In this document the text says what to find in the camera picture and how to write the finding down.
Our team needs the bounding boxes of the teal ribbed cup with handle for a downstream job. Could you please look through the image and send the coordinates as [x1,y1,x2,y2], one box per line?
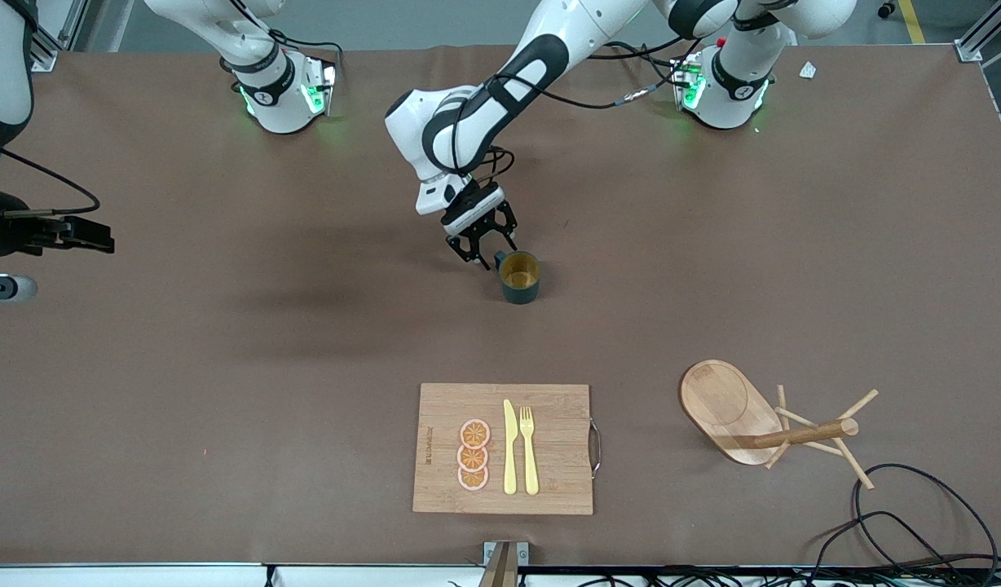
[494,250,542,306]

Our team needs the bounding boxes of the wooden mug rack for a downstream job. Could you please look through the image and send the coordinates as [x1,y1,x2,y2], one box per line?
[679,360,880,491]

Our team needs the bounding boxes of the yellow plastic knife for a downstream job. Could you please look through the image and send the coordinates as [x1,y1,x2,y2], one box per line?
[503,399,518,496]

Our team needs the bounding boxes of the brown table cover sheet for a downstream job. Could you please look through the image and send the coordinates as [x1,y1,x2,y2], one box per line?
[0,42,1001,567]

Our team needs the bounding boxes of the yellow plastic fork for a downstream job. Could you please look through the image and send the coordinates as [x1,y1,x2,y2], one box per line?
[519,406,540,497]

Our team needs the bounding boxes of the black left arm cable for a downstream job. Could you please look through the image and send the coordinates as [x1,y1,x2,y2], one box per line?
[460,37,705,193]

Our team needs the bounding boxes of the aluminium frame profile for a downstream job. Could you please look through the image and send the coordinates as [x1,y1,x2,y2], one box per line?
[29,0,90,73]
[955,0,1001,64]

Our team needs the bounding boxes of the bamboo cutting board, metal handle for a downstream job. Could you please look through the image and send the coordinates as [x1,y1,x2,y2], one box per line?
[412,383,604,516]

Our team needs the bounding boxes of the black left base cable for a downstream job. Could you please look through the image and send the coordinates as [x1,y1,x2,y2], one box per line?
[604,39,682,86]

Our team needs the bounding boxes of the black base cable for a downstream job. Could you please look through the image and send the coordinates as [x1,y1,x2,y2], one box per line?
[266,27,344,63]
[604,39,682,86]

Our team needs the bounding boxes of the black right base cable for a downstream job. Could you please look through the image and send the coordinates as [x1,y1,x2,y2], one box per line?
[266,27,344,63]

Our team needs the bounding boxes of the metal bracket with wooden bar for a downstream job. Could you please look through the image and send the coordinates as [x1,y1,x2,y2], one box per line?
[483,541,530,587]

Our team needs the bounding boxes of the thick black cable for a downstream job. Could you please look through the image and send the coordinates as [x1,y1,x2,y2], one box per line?
[853,463,1000,584]
[810,511,958,584]

